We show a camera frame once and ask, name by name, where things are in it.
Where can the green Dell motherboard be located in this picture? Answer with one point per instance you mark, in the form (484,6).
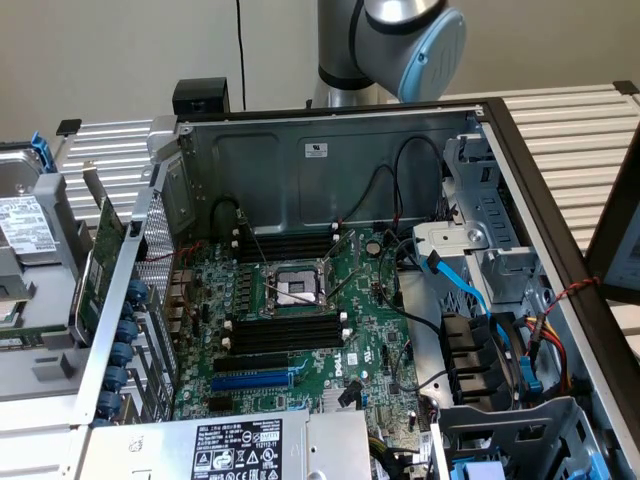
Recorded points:
(365,300)

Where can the blue disk bracket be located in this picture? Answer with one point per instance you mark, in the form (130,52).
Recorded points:
(44,152)

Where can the black table end cap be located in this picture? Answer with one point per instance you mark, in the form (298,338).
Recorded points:
(68,127)
(626,87)

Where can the black box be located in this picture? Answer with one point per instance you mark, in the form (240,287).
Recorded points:
(200,92)

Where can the long black expansion slot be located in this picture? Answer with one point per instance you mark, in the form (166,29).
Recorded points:
(250,363)

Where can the blue drive caddy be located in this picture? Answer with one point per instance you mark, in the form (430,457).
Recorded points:
(480,471)

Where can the metal socket cover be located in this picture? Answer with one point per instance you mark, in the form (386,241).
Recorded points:
(353,240)

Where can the black framed monitor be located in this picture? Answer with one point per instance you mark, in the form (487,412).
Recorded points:
(625,260)

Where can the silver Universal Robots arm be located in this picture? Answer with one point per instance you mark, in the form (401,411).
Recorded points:
(380,40)

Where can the silver power supply with label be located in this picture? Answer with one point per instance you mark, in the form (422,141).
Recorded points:
(165,442)

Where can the silver drive bracket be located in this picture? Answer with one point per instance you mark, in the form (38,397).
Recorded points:
(450,235)

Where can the green RAM stick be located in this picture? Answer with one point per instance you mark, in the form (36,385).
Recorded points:
(30,332)

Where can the blue plastic clip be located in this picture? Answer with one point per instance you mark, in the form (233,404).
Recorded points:
(530,377)

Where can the CPU socket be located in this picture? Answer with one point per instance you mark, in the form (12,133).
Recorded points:
(295,289)

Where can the silver CPU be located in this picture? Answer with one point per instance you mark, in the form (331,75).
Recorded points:
(7,312)

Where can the open PC case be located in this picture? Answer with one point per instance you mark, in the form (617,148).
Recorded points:
(350,170)

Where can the grey parts rack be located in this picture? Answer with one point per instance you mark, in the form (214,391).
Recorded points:
(52,220)

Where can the grey metal disk bay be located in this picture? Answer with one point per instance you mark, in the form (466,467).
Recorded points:
(525,425)

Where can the small silver heat sink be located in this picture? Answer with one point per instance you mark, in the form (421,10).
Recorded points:
(330,400)

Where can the blue expansion slot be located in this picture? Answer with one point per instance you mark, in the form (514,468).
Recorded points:
(250,382)

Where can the black fan shroud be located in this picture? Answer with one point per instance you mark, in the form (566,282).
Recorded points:
(470,360)

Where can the white label sticker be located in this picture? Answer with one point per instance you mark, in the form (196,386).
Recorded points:
(316,149)

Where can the short black expansion slot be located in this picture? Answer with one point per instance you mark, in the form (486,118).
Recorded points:
(220,404)

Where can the round coin battery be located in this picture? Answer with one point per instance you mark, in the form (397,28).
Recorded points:
(373,247)

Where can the silver metal disk bay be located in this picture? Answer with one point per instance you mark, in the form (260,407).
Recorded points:
(480,210)

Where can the thin metal locking lever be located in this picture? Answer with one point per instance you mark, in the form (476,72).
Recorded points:
(252,239)
(350,282)

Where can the blue slot retainer knob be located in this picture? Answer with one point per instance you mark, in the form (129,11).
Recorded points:
(121,353)
(137,291)
(128,330)
(116,376)
(108,402)

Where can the green graphics card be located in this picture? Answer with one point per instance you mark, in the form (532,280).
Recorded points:
(100,260)

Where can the silver hard disk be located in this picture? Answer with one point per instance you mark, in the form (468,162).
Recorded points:
(25,222)

